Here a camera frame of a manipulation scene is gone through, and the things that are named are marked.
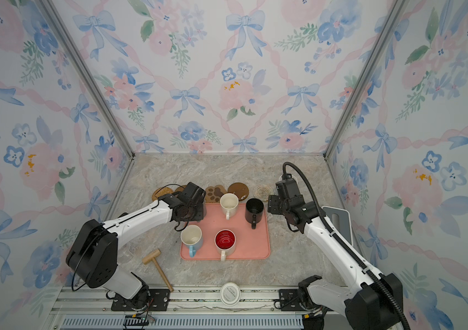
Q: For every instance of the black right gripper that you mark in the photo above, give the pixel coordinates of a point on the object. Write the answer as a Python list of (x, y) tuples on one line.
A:
[(273, 203)]

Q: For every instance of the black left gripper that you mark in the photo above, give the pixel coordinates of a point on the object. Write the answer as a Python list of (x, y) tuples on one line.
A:
[(201, 212)]

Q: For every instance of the black mug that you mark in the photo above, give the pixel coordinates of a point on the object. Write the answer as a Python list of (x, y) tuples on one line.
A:
[(254, 212)]

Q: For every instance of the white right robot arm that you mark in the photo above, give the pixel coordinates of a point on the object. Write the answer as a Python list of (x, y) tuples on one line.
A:
[(370, 299)]

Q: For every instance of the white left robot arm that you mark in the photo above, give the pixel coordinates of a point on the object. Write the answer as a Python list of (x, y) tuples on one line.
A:
[(93, 256)]

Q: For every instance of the round cork wood coaster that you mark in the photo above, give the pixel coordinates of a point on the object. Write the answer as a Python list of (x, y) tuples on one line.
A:
[(179, 189)]

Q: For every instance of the brown paw print coaster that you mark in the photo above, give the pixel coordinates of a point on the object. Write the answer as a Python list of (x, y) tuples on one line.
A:
[(214, 194)]

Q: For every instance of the woven rattan coaster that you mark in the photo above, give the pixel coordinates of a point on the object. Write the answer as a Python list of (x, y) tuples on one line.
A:
[(161, 192)]

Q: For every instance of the cream mug back row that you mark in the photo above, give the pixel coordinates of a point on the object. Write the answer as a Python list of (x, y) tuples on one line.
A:
[(229, 205)]

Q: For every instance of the dark brown round coaster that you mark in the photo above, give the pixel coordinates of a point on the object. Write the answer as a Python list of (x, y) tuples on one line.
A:
[(239, 189)]

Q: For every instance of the red interior mug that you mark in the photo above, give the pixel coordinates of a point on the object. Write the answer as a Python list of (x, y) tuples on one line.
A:
[(225, 243)]

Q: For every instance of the pink silicone tray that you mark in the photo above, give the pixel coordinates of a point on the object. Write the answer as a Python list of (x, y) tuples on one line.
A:
[(250, 243)]

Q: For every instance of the wooden mallet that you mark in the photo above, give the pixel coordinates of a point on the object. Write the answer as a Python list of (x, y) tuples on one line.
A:
[(152, 258)]

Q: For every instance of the white round lid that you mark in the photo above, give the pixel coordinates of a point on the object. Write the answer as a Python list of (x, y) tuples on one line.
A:
[(230, 294)]

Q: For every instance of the cream mug blue handle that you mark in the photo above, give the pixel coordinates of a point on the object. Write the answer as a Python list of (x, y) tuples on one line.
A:
[(192, 238)]

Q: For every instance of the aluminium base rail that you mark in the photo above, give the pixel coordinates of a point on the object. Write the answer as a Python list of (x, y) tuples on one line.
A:
[(189, 307)]

